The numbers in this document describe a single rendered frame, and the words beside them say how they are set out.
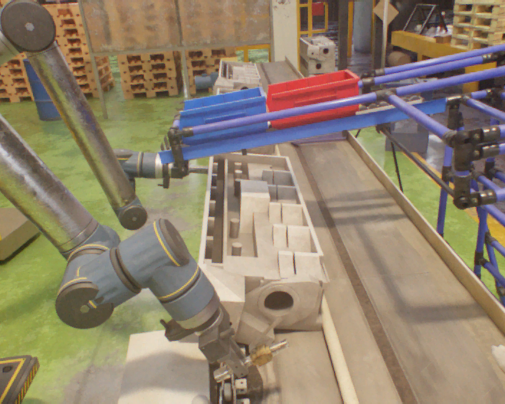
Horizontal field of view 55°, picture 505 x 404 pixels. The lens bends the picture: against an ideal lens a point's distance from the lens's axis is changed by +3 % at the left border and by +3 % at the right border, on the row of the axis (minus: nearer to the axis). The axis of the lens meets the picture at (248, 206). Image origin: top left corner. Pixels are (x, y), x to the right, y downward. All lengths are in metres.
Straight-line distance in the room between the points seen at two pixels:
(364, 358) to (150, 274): 0.66
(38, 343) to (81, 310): 1.93
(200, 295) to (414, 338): 0.69
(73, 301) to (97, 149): 0.90
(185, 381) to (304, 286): 0.39
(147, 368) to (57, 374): 1.39
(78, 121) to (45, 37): 0.28
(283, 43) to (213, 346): 6.49
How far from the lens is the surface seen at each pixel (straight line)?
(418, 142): 5.14
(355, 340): 1.41
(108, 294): 0.96
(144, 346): 1.38
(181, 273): 0.95
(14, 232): 3.81
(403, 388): 1.31
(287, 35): 7.28
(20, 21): 1.69
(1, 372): 2.23
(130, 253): 0.94
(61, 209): 1.07
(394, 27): 12.39
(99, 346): 2.74
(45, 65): 1.72
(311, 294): 1.33
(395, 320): 1.49
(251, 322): 1.33
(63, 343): 2.84
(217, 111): 1.59
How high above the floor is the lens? 1.67
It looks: 25 degrees down
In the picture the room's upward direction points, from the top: 5 degrees counter-clockwise
